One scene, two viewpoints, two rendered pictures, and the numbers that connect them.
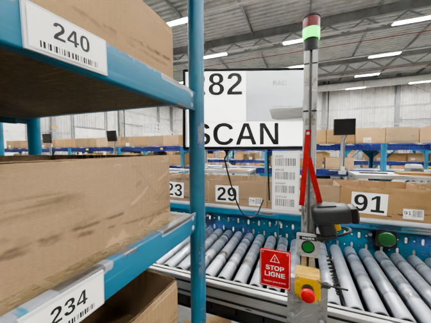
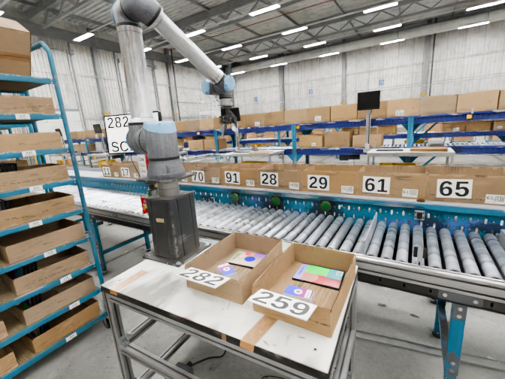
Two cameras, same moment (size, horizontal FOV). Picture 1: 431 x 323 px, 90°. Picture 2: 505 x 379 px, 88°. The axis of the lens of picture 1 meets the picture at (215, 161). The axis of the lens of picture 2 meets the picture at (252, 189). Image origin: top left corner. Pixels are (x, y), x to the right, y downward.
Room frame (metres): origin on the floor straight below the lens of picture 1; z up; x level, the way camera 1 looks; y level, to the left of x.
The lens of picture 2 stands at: (-1.07, -1.38, 1.39)
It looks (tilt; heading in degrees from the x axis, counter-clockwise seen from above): 14 degrees down; 11
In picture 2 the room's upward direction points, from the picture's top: 4 degrees counter-clockwise
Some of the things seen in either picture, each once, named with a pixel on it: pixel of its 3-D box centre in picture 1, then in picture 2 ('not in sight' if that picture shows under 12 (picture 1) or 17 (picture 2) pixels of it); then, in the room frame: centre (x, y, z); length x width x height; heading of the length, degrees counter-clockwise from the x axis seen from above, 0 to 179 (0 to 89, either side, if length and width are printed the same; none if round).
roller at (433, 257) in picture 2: not in sight; (433, 247); (0.29, -2.05, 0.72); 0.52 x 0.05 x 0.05; 158
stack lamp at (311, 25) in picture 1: (311, 29); not in sight; (0.70, -0.30, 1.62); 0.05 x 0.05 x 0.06
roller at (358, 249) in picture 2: not in sight; (364, 237); (0.41, -1.74, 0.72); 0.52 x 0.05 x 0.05; 158
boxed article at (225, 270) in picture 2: not in sight; (226, 273); (-0.09, -1.06, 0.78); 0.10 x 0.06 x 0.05; 38
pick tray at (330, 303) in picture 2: not in sight; (308, 280); (-0.16, -1.41, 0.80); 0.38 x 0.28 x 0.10; 158
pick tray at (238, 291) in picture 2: not in sight; (237, 261); (-0.03, -1.10, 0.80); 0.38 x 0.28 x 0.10; 160
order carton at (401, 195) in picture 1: (374, 198); (247, 174); (1.23, -0.91, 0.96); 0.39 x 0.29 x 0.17; 68
